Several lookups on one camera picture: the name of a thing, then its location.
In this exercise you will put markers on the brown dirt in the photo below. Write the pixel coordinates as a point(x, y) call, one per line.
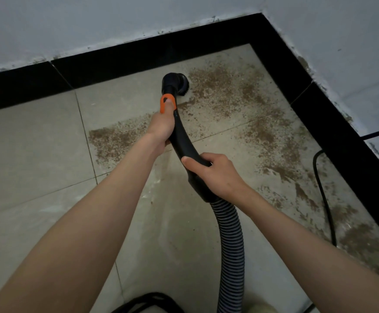
point(258, 127)

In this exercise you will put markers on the black baseboard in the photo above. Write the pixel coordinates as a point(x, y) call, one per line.
point(144, 58)

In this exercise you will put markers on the person's left forearm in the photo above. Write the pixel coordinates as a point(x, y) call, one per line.
point(69, 234)

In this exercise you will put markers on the person's right shoe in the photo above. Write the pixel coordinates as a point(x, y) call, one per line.
point(259, 308)

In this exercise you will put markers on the person's right forearm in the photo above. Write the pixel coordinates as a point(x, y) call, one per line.
point(316, 260)

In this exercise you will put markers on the person's left hand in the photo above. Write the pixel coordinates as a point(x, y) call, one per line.
point(160, 127)

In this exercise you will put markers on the person's right hand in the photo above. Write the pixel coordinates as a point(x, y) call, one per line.
point(220, 179)

